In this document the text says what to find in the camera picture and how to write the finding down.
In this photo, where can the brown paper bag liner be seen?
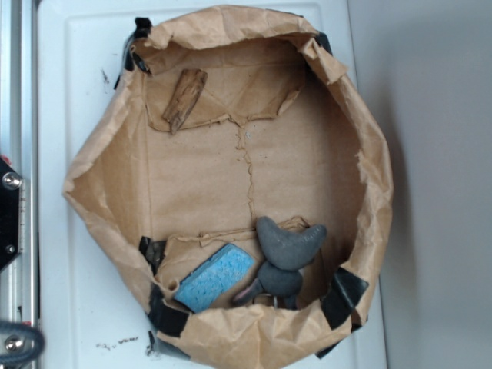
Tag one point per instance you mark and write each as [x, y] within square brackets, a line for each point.
[160, 204]

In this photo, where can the blue sponge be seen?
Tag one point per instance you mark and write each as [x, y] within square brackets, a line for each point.
[217, 275]

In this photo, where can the brown wood chip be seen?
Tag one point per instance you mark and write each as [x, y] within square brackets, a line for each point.
[186, 94]

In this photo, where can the aluminium frame rail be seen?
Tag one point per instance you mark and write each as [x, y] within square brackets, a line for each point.
[19, 278]

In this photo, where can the black bracket with bolts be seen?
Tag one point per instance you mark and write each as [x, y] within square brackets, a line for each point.
[11, 189]

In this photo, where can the grey heart-shaped stone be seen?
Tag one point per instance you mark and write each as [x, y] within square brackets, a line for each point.
[289, 250]

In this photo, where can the grey plush toy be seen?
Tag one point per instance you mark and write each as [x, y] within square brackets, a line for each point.
[273, 281]

